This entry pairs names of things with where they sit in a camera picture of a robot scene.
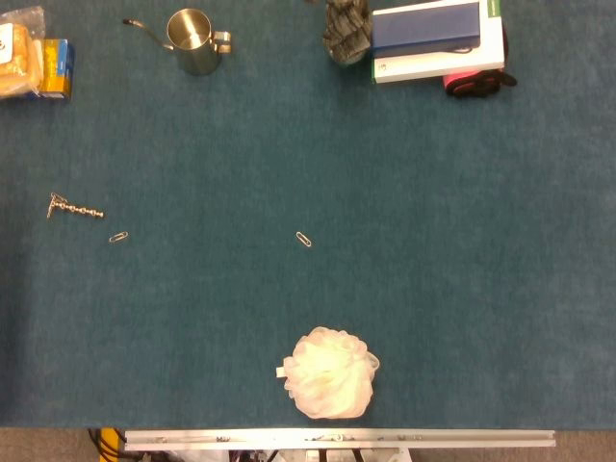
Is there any blue and yellow box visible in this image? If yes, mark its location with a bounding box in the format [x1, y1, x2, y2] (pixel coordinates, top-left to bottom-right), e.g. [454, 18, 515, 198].
[28, 38, 77, 101]

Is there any silver magnetic bead stick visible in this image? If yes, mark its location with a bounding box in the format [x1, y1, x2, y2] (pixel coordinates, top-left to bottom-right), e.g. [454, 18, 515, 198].
[53, 201, 106, 220]

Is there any aluminium profile rail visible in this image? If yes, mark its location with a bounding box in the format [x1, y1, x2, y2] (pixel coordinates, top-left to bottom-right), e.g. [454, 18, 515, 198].
[123, 429, 557, 451]

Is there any black floor cable bundle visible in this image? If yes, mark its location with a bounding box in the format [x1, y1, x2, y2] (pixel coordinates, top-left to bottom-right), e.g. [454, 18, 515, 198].
[88, 427, 127, 462]

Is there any dark blue box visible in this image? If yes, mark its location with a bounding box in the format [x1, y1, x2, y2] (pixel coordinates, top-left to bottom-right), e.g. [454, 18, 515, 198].
[370, 2, 482, 60]

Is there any blue felt table cloth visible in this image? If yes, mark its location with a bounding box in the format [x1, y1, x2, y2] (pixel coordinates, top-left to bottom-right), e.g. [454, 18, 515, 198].
[0, 0, 616, 430]

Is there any white mesh bath loofah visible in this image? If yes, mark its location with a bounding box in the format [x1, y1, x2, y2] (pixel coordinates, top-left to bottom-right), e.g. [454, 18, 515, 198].
[276, 325, 381, 420]

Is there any bagged sliced bread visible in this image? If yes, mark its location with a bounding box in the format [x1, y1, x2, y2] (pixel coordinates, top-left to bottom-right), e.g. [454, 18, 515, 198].
[0, 5, 47, 100]

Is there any steel gooseneck pouring kettle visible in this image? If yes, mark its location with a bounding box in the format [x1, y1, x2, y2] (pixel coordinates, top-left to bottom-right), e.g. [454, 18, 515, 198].
[122, 8, 233, 77]

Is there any pink and black strap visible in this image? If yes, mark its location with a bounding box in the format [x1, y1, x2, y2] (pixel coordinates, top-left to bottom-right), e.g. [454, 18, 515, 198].
[442, 68, 519, 100]

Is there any white box with green label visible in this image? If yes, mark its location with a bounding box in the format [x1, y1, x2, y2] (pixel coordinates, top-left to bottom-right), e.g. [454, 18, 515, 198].
[372, 0, 506, 85]

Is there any grey striped knit sock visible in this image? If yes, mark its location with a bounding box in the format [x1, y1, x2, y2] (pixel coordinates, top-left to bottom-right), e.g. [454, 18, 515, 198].
[321, 0, 375, 66]

